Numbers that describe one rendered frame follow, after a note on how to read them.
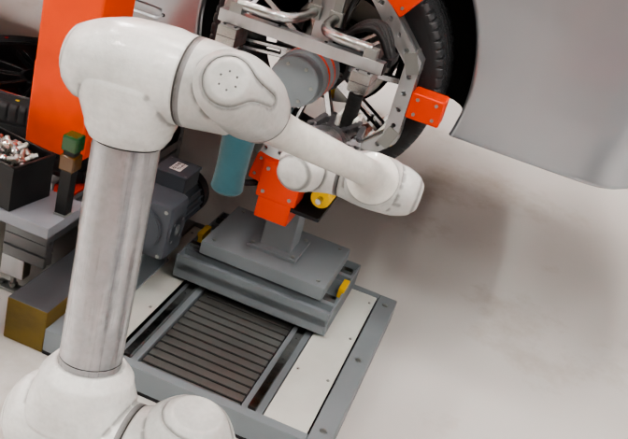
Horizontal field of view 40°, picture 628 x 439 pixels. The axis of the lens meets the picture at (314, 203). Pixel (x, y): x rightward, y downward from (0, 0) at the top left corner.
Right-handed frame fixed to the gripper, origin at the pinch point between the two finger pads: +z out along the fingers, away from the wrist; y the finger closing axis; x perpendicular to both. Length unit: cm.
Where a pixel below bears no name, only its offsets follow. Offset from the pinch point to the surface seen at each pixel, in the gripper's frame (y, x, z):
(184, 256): -40, -66, 23
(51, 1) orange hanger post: -74, 7, -12
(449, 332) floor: 42, -83, 68
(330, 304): 5, -66, 29
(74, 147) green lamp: -54, -19, -28
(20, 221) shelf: -62, -39, -34
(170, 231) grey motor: -40, -50, 6
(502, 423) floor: 65, -83, 30
